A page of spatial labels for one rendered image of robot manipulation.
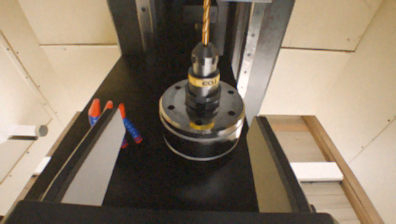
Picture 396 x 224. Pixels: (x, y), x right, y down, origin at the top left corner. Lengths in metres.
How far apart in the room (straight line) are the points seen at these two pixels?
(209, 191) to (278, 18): 0.67
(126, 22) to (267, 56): 0.59
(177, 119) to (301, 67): 1.20
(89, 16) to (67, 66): 0.41
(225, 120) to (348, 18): 1.20
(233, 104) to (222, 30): 0.57
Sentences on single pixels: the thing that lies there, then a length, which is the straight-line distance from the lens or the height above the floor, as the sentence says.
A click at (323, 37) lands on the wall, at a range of 1.37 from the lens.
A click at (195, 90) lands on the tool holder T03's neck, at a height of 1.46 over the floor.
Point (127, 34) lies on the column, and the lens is 0.82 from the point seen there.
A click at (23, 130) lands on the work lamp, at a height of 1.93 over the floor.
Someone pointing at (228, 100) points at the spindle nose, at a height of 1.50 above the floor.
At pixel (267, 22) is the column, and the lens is 0.80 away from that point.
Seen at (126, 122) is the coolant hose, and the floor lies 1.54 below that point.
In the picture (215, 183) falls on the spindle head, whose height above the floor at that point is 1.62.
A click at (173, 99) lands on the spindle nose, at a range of 0.33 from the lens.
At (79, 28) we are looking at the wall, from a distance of 1.33.
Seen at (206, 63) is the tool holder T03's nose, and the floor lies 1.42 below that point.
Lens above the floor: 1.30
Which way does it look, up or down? 42 degrees up
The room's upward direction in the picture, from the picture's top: 178 degrees counter-clockwise
